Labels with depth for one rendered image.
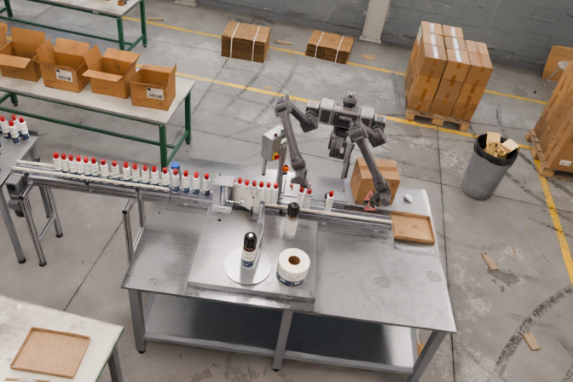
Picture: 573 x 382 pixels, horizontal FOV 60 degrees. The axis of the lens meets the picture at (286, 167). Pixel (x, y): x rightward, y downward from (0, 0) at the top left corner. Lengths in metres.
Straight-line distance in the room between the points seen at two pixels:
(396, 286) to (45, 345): 2.14
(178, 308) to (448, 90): 4.24
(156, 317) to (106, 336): 0.79
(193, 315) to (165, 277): 0.64
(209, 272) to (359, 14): 6.08
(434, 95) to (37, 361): 5.16
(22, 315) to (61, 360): 0.40
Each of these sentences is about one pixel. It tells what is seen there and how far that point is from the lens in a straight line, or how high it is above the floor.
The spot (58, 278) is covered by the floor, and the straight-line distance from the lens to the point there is 4.50.
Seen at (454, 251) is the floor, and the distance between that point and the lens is 5.08.
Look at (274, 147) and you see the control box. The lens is 3.35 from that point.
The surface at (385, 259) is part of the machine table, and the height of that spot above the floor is 0.83.
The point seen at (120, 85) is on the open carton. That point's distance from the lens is 4.91.
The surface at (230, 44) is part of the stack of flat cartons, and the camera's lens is 7.32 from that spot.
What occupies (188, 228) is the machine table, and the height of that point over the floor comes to 0.83.
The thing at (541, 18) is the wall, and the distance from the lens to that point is 8.79.
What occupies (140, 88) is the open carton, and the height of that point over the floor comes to 0.98.
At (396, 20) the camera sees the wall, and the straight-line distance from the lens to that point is 8.54.
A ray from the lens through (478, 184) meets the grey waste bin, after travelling 5.65.
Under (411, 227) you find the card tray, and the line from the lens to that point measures 3.89.
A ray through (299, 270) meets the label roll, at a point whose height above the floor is 1.03.
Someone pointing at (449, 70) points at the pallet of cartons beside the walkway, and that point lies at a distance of 6.41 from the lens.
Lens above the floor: 3.45
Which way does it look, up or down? 39 degrees down
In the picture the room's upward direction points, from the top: 9 degrees clockwise
